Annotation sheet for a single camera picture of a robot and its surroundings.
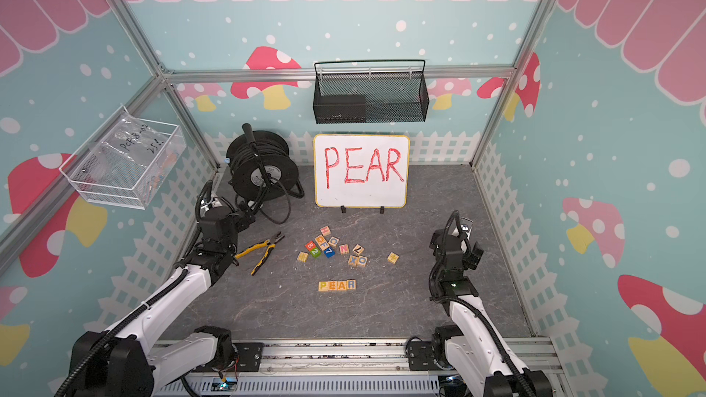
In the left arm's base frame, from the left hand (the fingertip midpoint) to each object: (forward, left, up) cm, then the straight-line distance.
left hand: (233, 212), depth 84 cm
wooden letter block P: (-16, -28, -17) cm, 36 cm away
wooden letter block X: (-8, -37, -17) cm, 41 cm away
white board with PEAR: (+22, -42, -3) cm, 47 cm away
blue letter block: (-4, -28, -17) cm, 33 cm away
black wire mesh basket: (+39, -42, +18) cm, 60 cm away
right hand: (-4, -69, -4) cm, 69 cm away
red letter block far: (+4, -26, -17) cm, 32 cm away
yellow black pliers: (-3, -8, -16) cm, 18 cm away
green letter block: (-4, -24, -17) cm, 29 cm away
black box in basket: (+29, -32, +17) cm, 47 cm away
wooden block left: (-7, -20, -16) cm, 26 cm away
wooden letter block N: (-3, -34, -17) cm, 38 cm away
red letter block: (-2, -22, -16) cm, 27 cm away
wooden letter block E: (-16, -31, -17) cm, 38 cm away
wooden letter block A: (-16, -33, -17) cm, 41 cm away
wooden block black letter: (-3, -39, -16) cm, 42 cm away
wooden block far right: (-6, -50, -16) cm, 53 cm away
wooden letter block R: (-15, -37, -17) cm, 43 cm away
